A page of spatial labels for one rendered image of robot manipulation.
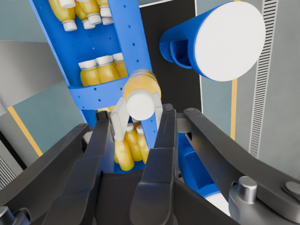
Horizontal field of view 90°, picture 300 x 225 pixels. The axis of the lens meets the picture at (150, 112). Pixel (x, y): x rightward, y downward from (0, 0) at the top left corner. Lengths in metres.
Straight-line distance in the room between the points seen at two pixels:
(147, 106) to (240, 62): 0.58
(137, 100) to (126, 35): 0.26
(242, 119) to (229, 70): 1.64
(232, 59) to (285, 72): 1.73
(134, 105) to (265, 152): 2.77
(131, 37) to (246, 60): 0.49
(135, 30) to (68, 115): 1.60
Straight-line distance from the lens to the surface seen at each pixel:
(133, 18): 0.46
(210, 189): 1.15
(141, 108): 0.20
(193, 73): 1.61
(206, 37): 0.65
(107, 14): 0.53
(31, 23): 1.87
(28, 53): 1.21
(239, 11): 0.71
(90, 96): 0.44
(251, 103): 2.28
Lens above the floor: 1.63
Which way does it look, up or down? 65 degrees down
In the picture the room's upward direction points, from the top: 166 degrees clockwise
